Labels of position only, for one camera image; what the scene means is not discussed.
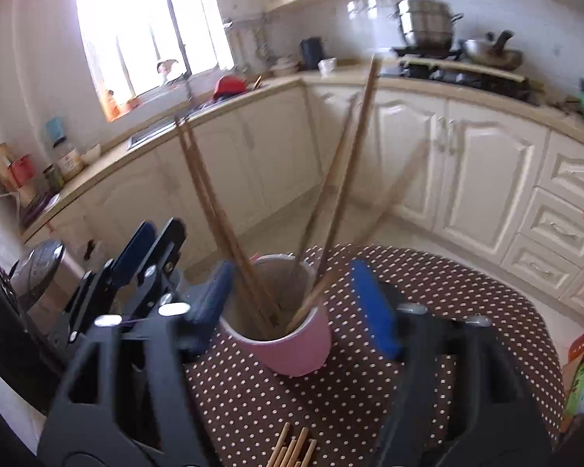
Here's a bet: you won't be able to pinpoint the white printed bag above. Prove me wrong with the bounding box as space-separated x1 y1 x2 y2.
563 357 584 420

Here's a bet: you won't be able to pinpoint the blue card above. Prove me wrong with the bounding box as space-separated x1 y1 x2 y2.
45 116 68 147

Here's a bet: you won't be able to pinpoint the black gas stove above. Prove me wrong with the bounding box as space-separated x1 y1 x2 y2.
379 47 541 103

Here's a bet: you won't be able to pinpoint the pink cylindrical container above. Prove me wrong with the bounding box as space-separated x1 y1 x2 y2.
218 253 333 378

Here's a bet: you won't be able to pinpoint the silver black rice cooker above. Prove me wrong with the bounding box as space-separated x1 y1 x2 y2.
9 239 86 337

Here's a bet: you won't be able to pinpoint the brown polka dot tablecloth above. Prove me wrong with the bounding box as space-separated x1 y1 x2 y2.
182 243 566 467

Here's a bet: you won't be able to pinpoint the stacked white plates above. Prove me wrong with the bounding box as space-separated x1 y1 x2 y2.
272 55 301 77

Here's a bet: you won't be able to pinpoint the black electric kettle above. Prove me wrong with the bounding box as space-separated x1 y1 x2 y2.
300 37 326 70

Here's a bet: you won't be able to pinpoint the large white filled jar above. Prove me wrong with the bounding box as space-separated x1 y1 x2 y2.
55 143 85 181

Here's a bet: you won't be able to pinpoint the red bowl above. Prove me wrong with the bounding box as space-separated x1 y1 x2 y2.
213 76 248 101

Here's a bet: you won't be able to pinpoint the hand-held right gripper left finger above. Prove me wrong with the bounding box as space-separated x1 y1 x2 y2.
39 260 237 467

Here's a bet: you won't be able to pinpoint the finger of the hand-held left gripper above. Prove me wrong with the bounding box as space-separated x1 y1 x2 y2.
61 221 157 346
119 219 188 332

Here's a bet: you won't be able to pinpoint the metal utensil rail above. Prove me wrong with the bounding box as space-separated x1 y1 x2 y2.
223 18 269 36

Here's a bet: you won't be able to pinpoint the wooden chopstick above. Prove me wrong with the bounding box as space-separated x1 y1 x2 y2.
292 96 361 273
174 117 269 339
314 53 381 283
185 117 276 339
285 139 431 335

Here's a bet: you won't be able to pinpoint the cream lower kitchen cabinets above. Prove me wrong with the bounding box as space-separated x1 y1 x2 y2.
22 78 584 313

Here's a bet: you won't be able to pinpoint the metal sink faucet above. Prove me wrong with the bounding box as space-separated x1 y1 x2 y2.
156 58 196 109

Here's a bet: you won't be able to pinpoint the small dark jar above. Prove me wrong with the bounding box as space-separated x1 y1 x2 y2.
42 165 64 193

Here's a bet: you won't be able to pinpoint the steel kitchen sink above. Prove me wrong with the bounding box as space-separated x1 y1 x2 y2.
128 116 186 150

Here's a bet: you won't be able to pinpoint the stainless steel steamer pot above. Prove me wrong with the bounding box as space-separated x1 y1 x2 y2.
389 0 464 51

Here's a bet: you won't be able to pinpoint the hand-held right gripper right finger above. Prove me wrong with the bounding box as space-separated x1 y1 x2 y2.
350 259 551 467

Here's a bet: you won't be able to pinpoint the metal wok with black handle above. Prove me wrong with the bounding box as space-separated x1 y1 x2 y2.
459 30 524 70

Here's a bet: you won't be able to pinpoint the kitchen window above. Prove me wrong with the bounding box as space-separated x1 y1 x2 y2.
75 0 235 123

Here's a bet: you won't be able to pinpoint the red utensil holder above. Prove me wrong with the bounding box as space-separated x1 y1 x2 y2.
7 154 35 191

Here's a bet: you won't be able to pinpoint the group of wooden chopsticks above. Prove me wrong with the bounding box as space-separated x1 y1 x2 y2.
265 421 318 467

